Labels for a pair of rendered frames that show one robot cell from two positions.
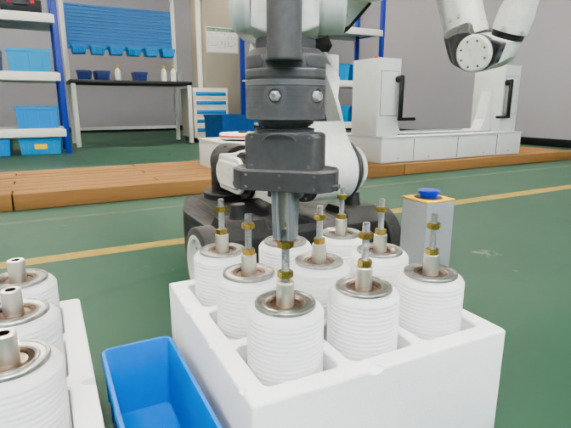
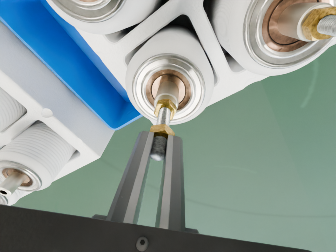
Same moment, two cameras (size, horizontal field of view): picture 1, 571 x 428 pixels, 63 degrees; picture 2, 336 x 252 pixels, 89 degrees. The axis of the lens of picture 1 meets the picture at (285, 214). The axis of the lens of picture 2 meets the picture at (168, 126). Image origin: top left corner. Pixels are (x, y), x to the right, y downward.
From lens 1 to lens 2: 0.61 m
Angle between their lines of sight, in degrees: 111
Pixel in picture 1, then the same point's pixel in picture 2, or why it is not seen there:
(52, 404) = (60, 165)
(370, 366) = (249, 78)
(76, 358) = (9, 89)
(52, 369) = (47, 176)
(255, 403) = not seen: hidden behind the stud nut
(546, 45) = not seen: outside the picture
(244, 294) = (104, 32)
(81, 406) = (63, 134)
